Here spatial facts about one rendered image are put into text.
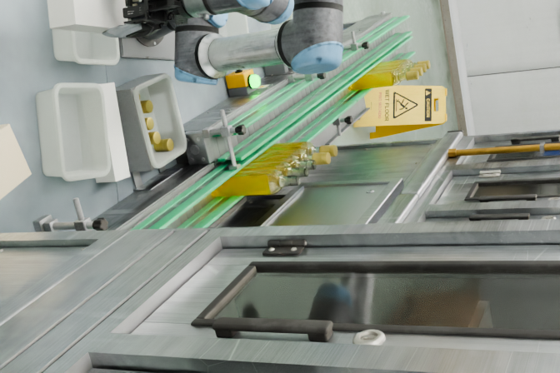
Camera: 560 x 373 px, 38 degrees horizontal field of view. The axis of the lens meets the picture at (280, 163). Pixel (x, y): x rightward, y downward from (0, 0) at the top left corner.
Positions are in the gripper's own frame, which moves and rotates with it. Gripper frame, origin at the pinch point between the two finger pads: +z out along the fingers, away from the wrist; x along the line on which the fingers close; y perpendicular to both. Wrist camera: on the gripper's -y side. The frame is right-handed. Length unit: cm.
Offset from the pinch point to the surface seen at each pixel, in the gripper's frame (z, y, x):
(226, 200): 17, -67, 43
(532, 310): -82, 37, 47
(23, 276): -3, 32, 44
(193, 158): 26, -66, 31
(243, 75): 27, -102, 7
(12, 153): 27.4, 0.5, 25.1
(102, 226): 8.9, -3.3, 41.2
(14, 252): 6.4, 23.7, 42.0
